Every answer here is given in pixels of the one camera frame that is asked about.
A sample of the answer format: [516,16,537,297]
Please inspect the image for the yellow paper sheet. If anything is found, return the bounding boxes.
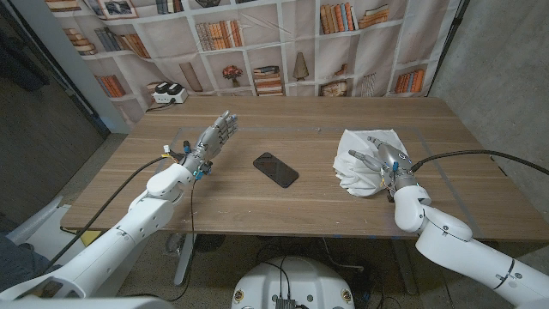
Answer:
[80,230,103,246]

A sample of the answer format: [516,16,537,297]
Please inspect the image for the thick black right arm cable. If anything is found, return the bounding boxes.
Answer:
[410,148,549,176]

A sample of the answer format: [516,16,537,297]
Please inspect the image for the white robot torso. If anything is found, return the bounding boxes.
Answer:
[231,256,356,309]

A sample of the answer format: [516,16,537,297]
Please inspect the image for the grey table leg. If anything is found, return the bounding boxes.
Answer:
[392,239,418,296]
[173,233,198,287]

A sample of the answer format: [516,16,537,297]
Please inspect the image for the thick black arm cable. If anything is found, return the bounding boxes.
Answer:
[410,148,549,176]
[42,154,184,271]

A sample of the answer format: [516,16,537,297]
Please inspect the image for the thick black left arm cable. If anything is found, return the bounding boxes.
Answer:
[42,154,184,271]

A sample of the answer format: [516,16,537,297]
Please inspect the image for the black backdrop stand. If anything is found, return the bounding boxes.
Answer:
[426,0,471,98]

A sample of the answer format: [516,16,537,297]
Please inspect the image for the white cloth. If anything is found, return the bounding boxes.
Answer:
[333,128,407,198]

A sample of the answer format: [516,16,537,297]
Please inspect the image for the thin black left wrist cable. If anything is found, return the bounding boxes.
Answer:
[124,178,196,302]

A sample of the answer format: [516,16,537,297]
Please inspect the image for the black smartphone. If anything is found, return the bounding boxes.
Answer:
[252,151,300,189]

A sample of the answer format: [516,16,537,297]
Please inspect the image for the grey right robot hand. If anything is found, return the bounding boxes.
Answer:
[347,136,419,192]

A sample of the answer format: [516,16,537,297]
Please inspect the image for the white power strip with adapters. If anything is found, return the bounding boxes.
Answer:
[152,81,190,105]

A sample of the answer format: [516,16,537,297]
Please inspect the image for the person in blue jeans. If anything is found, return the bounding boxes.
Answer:
[0,233,57,293]

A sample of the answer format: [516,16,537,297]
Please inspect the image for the printed bookshelf backdrop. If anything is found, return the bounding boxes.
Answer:
[42,0,462,126]

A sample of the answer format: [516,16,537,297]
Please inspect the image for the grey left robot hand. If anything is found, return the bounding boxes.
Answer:
[182,110,238,173]

